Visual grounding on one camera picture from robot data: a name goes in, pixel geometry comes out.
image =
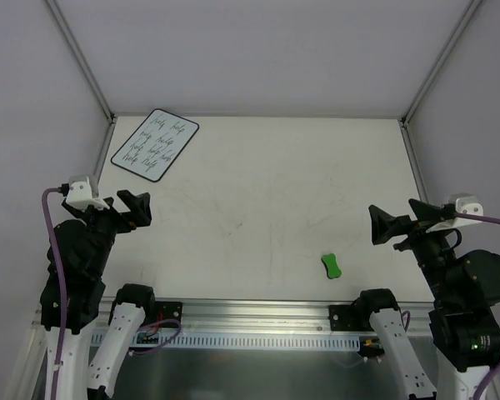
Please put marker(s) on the white slotted cable duct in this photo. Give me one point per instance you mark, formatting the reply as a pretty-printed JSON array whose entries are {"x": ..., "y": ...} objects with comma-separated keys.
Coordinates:
[{"x": 251, "y": 341}]

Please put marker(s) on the right aluminium frame post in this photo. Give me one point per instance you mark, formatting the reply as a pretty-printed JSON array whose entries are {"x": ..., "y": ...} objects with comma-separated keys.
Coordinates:
[{"x": 461, "y": 26}]

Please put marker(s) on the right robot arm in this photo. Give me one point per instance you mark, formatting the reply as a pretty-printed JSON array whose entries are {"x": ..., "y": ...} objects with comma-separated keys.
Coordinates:
[{"x": 464, "y": 289}]

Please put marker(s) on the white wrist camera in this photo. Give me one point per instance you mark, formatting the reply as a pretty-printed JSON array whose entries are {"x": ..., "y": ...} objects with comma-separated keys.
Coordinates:
[
  {"x": 452, "y": 212},
  {"x": 83, "y": 193}
]

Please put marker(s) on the aluminium frame post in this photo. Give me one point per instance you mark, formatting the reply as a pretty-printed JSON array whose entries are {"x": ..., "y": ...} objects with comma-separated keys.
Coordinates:
[
  {"x": 461, "y": 26},
  {"x": 63, "y": 27}
]

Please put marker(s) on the left aluminium frame post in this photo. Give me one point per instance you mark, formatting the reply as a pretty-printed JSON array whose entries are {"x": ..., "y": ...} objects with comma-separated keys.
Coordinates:
[{"x": 63, "y": 27}]

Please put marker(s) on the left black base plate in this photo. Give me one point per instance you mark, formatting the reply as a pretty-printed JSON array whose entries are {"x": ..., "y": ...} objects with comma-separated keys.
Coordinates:
[{"x": 168, "y": 313}]

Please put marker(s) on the small black-framed whiteboard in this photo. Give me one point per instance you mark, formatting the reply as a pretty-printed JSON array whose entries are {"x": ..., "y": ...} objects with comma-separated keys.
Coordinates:
[{"x": 155, "y": 145}]

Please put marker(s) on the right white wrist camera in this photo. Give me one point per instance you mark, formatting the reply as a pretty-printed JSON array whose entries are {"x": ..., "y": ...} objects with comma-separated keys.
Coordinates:
[{"x": 452, "y": 212}]

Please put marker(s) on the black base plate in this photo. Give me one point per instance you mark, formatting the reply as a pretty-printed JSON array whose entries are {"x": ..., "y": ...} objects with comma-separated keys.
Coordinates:
[
  {"x": 168, "y": 313},
  {"x": 344, "y": 318}
]

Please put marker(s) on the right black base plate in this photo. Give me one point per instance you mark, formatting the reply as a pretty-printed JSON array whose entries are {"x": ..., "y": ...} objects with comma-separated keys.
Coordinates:
[{"x": 344, "y": 318}]

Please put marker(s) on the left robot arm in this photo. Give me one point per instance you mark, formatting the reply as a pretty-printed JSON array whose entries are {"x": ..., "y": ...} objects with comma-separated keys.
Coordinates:
[{"x": 78, "y": 254}]

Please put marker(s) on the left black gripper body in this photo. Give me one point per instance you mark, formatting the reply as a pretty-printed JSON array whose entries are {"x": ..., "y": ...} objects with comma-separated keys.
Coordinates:
[{"x": 112, "y": 215}]

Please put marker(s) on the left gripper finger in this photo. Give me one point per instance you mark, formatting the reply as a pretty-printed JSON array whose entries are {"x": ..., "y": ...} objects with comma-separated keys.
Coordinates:
[
  {"x": 140, "y": 214},
  {"x": 127, "y": 199}
]

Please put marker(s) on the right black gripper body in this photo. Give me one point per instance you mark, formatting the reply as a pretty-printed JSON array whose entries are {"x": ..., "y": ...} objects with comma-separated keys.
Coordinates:
[{"x": 413, "y": 229}]

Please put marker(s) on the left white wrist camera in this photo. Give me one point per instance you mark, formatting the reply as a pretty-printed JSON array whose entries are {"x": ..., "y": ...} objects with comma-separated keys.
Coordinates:
[{"x": 83, "y": 193}]

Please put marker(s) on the green whiteboard eraser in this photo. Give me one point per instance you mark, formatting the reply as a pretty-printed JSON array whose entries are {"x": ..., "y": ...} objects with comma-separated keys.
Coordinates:
[{"x": 330, "y": 263}]

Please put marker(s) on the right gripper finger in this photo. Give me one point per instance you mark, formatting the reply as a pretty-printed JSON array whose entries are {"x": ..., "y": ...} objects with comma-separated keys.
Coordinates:
[
  {"x": 385, "y": 226},
  {"x": 426, "y": 215}
]

